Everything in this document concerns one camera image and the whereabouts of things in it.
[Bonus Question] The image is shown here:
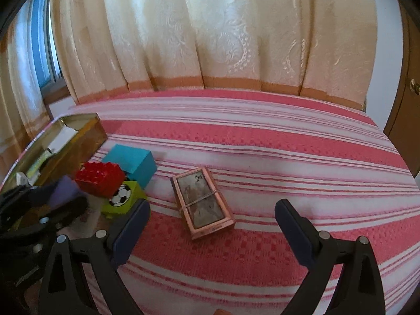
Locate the purple foam block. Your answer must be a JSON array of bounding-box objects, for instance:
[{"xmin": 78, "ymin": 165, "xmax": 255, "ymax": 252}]
[{"xmin": 48, "ymin": 176, "xmax": 86, "ymax": 209}]

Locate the red toy brick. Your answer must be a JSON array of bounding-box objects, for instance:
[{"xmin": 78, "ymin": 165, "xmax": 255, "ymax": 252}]
[{"xmin": 74, "ymin": 162, "xmax": 125, "ymax": 198}]

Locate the green soccer ball cube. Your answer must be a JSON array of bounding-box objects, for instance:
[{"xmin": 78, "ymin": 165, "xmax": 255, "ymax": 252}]
[{"xmin": 101, "ymin": 181, "xmax": 147, "ymax": 219}]

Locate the teal toy brick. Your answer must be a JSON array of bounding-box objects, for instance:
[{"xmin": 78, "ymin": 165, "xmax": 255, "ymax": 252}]
[{"xmin": 102, "ymin": 144, "xmax": 157, "ymax": 189}]

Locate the copper card box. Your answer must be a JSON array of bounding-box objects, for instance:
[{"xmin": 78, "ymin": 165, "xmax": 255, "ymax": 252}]
[{"xmin": 170, "ymin": 167, "xmax": 236, "ymax": 240}]

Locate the green floss pick box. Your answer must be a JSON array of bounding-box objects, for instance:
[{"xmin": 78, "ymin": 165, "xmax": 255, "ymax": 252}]
[{"xmin": 26, "ymin": 149, "xmax": 53, "ymax": 179}]

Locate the white tall carton box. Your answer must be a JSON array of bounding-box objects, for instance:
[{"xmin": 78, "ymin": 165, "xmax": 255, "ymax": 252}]
[{"xmin": 58, "ymin": 195, "xmax": 112, "ymax": 240}]

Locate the gold metal tin tray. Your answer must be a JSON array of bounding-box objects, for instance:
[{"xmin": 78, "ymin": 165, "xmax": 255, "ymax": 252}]
[{"xmin": 1, "ymin": 113, "xmax": 107, "ymax": 192}]

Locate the white paper tray liner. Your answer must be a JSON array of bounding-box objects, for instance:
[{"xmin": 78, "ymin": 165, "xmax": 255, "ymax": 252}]
[{"xmin": 47, "ymin": 126, "xmax": 78, "ymax": 154}]

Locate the left side curtain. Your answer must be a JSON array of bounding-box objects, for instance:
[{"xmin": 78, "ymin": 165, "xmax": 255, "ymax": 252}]
[{"xmin": 0, "ymin": 0, "xmax": 50, "ymax": 178}]

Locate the red striped tablecloth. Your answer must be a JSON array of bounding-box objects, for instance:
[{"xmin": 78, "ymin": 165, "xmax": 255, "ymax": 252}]
[{"xmin": 73, "ymin": 90, "xmax": 419, "ymax": 314}]

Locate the brown wooden door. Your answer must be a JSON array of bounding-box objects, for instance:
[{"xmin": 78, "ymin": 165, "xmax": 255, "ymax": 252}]
[{"xmin": 384, "ymin": 7, "xmax": 420, "ymax": 176}]

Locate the brass door knob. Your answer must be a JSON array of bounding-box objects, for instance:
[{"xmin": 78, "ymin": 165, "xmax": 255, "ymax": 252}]
[{"xmin": 409, "ymin": 79, "xmax": 420, "ymax": 95}]

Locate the cream floral curtain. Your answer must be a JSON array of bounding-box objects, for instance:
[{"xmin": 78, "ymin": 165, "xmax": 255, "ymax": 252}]
[{"xmin": 51, "ymin": 0, "xmax": 377, "ymax": 109}]

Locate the window with metal frame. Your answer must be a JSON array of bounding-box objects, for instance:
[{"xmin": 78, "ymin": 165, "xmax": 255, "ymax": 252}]
[{"xmin": 30, "ymin": 0, "xmax": 70, "ymax": 104}]

